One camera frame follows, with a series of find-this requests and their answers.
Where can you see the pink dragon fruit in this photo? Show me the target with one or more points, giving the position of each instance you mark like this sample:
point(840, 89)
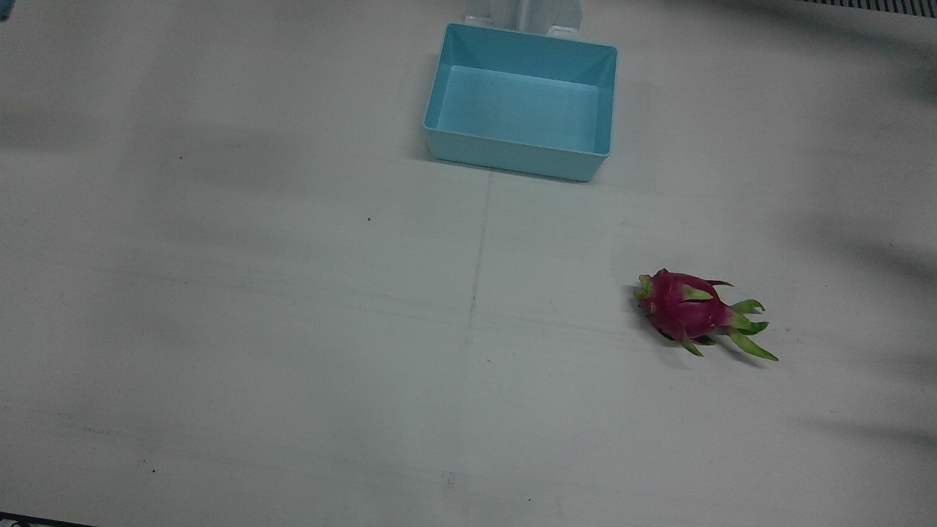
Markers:
point(684, 307)

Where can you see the light blue plastic box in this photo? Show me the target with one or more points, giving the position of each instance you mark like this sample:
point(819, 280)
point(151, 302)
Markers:
point(512, 157)

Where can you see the white camera stand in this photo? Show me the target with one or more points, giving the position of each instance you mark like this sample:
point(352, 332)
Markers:
point(505, 11)

